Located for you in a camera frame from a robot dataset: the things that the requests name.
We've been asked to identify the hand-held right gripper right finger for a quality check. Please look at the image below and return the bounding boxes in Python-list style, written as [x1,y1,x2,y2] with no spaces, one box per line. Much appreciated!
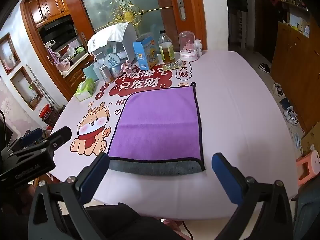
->
[211,152,294,240]

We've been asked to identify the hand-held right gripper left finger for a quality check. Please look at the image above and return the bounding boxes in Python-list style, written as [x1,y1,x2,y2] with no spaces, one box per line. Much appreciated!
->
[27,152,110,240]

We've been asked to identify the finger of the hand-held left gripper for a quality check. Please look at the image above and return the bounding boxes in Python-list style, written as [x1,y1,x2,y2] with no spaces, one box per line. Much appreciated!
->
[10,126,72,158]
[0,127,46,158]

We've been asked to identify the purple towel with grey back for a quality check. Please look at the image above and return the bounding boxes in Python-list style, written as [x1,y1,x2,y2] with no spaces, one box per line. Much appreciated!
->
[107,82,206,176]

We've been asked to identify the red basket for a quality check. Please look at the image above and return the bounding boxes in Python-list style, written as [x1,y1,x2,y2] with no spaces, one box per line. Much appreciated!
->
[39,104,54,120]

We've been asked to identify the pink printed tablecloth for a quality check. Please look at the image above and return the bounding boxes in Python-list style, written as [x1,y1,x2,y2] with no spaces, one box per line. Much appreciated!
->
[49,49,300,222]

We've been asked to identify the green tissue box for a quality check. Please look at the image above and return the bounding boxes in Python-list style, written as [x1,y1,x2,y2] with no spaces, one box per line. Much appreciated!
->
[75,78,96,102]

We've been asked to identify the person's dark clothing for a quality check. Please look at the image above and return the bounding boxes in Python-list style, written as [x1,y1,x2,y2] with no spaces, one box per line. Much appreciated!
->
[82,204,190,240]

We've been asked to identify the teal cup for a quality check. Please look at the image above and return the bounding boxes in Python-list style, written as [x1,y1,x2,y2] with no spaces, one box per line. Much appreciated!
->
[82,64,98,82]

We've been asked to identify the pink kitchen appliance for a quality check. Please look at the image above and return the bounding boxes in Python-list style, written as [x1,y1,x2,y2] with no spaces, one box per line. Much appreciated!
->
[54,55,72,72]

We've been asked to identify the translucent plastic bottle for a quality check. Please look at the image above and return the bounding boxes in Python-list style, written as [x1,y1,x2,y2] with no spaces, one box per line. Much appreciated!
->
[92,55,104,81]

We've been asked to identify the small metal can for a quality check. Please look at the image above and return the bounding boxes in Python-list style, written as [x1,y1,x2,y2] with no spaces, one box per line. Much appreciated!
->
[99,64,113,84]

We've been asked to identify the pink plastic stool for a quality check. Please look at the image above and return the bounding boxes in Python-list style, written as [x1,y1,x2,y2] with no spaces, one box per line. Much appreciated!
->
[296,150,320,186]

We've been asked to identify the blue snow globe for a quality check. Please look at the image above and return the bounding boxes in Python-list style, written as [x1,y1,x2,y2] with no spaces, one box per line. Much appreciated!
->
[104,54,122,78]

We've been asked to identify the pink figurine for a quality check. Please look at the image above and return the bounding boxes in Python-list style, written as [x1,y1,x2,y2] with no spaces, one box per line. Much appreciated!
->
[121,60,137,75]

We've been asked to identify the black range hood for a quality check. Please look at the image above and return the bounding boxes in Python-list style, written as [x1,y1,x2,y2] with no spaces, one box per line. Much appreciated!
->
[39,15,78,46]

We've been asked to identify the white countertop appliance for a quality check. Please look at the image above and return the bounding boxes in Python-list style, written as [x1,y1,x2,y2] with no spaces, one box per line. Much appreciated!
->
[87,22,138,61]

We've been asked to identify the blue cardboard carton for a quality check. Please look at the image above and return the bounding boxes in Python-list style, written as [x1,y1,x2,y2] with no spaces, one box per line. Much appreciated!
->
[133,35,158,70]

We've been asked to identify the pill blister pack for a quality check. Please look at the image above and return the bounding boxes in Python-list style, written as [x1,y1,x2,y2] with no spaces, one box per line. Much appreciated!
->
[162,61,187,71]

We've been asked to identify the wooden kitchen cabinets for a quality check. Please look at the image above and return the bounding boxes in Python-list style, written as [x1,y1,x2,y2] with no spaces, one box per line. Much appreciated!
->
[27,0,71,28]

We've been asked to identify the glass bottle with yellow liquid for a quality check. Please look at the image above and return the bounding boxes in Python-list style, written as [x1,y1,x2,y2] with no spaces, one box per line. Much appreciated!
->
[159,30,175,64]

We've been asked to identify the glass dome with pink flowers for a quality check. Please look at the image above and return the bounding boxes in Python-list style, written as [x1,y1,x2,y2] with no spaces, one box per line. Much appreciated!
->
[178,31,198,62]

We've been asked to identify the wooden framed glass door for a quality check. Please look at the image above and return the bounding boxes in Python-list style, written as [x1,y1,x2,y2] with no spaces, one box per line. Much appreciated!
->
[59,0,207,55]

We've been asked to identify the wooden wall niche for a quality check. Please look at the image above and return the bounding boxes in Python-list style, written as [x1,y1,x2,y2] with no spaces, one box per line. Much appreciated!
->
[0,32,21,75]
[10,66,44,111]

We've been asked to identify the dark cable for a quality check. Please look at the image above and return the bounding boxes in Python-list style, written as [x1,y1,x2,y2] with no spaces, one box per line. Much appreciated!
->
[181,220,194,240]

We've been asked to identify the silver door handle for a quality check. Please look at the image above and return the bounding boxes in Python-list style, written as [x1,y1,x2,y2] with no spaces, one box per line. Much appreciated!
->
[177,0,187,21]

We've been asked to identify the cluttered wall shelf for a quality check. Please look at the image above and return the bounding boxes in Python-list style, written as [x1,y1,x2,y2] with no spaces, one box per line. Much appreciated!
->
[275,0,320,38]

